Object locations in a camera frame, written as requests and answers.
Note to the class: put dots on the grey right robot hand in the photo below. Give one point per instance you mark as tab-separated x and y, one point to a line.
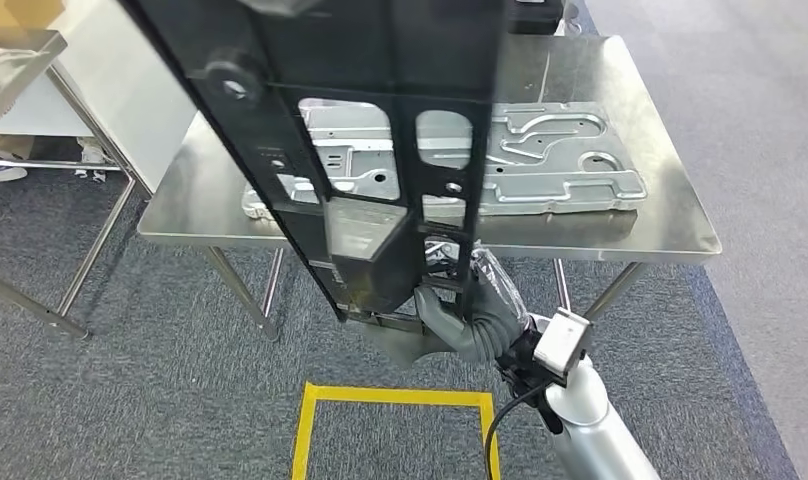
497	324

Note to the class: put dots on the black plastic panel part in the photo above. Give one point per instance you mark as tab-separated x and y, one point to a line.
377	53

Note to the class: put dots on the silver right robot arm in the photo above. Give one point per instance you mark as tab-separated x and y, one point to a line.
589	430

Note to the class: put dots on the stainless steel workbench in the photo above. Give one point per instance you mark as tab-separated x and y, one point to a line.
576	73

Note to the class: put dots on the stamped sheet metal plate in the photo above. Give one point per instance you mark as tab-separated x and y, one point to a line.
556	166

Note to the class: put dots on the person's foot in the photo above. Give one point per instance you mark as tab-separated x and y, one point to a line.
0	169
92	156

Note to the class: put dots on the white panel board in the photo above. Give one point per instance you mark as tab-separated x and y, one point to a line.
112	99

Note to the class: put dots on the steel side table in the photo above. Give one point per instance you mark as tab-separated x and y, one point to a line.
13	73

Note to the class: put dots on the tan cardboard box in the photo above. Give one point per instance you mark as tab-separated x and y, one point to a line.
33	10

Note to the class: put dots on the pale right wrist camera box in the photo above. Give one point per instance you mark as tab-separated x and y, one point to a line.
563	341

